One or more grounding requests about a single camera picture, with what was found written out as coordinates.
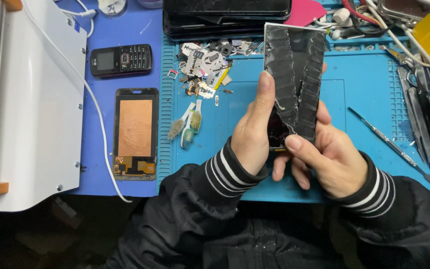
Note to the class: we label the person's right hand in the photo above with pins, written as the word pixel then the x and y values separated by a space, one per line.
pixel 336 164

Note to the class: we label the thin metal spudger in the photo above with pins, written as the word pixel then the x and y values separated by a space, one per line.
pixel 394 145

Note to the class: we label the pink plastic card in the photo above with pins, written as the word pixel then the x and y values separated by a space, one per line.
pixel 304 12

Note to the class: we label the phone display with copper back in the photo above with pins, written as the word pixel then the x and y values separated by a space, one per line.
pixel 135 130

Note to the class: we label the cracked black phone screen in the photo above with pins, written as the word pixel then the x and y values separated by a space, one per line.
pixel 295 82

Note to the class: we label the person's left hand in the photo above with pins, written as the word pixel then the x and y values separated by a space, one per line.
pixel 250 138

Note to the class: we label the person's black jacket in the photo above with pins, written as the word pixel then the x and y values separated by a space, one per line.
pixel 259 243

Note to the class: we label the toothbrush with teal head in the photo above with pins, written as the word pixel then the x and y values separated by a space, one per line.
pixel 187 134

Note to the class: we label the dark blue table mat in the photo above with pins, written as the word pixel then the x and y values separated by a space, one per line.
pixel 125 33

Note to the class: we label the stack of black phone screens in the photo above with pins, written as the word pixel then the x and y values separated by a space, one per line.
pixel 226 17

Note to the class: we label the toothbrush with grey bristles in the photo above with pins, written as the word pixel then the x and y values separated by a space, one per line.
pixel 177 126

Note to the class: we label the yellow plastic pry stick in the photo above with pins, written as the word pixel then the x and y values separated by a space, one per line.
pixel 222 76

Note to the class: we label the white round plastic object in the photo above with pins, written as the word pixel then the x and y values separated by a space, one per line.
pixel 112 5

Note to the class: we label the metal tweezers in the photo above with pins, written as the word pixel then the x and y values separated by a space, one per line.
pixel 418 115

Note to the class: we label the pile of small phone parts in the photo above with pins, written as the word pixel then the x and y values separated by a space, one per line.
pixel 209 63

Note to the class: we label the white machine with metal roller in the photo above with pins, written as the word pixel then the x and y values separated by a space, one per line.
pixel 28 104

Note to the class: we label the black keypad phone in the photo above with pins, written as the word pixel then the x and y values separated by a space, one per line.
pixel 121 60

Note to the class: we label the toothbrush with yellow bristles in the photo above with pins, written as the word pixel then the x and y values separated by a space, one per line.
pixel 196 118

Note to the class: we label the light blue silicone repair mat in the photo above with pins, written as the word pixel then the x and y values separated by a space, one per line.
pixel 364 93

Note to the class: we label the pale purple container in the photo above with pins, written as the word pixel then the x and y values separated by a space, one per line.
pixel 150 3

